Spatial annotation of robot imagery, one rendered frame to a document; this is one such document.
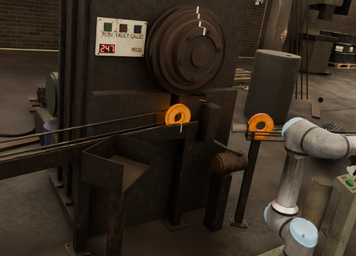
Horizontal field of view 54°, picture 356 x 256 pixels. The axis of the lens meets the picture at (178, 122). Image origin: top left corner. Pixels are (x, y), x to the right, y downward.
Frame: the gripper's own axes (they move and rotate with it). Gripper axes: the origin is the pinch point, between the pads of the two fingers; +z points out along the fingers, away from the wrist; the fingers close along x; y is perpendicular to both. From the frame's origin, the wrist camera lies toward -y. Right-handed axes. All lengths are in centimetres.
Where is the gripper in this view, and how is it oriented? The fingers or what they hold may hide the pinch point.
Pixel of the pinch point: (353, 179)
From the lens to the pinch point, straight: 200.2
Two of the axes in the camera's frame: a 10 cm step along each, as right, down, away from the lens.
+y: -4.5, -6.5, 6.2
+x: -8.4, 0.7, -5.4
